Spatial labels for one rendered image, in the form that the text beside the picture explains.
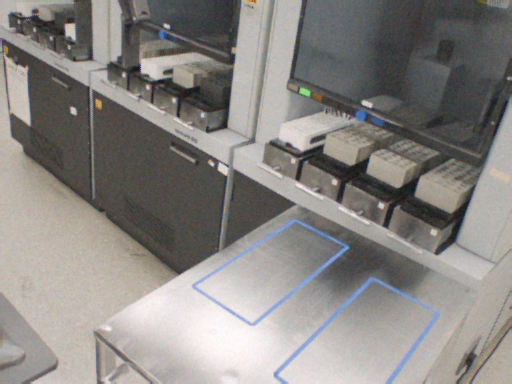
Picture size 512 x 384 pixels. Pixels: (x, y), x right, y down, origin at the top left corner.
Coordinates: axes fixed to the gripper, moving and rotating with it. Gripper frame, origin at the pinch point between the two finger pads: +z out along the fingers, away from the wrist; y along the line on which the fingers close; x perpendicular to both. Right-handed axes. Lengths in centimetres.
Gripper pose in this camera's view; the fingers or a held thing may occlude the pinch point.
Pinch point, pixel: (106, 47)
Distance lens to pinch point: 93.4
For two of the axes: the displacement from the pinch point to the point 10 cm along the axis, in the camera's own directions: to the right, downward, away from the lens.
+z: -1.3, 8.6, 4.9
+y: 7.2, 4.2, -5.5
